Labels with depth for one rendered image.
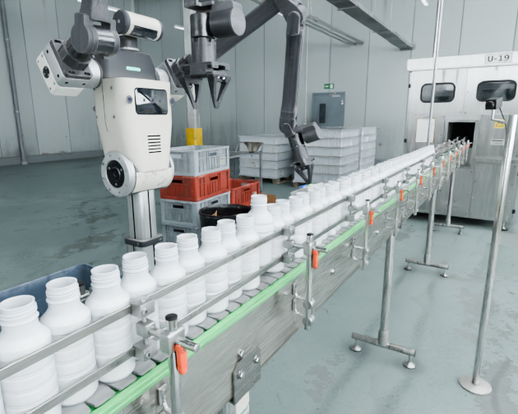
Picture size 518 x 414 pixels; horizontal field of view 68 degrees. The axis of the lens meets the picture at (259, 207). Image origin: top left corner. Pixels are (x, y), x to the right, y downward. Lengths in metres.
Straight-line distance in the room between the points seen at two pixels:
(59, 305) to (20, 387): 0.10
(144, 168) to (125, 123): 0.16
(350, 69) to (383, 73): 0.93
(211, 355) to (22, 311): 0.35
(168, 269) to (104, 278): 0.12
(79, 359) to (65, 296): 0.09
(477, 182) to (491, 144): 0.49
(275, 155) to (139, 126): 6.93
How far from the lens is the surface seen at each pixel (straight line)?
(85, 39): 1.20
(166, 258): 0.65
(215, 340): 0.75
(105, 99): 1.39
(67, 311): 0.56
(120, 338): 0.61
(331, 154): 7.57
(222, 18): 0.91
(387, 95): 11.35
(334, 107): 11.75
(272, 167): 8.25
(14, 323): 0.53
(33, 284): 1.21
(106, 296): 0.59
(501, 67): 5.51
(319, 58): 12.11
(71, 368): 0.59
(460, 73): 5.53
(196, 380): 0.74
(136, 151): 1.35
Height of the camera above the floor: 1.37
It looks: 13 degrees down
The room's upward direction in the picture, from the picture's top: straight up
